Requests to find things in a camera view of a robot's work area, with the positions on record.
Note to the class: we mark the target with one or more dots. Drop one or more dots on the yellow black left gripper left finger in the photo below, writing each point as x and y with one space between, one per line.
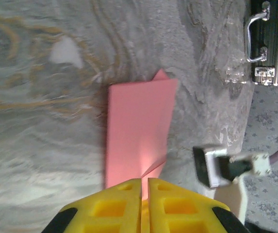
109 211

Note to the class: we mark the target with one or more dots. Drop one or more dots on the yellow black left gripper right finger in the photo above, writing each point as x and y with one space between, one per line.
177 211

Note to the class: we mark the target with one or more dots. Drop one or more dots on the pink cloth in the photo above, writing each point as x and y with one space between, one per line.
138 126

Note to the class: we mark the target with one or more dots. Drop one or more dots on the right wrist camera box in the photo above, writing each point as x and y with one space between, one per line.
214 167

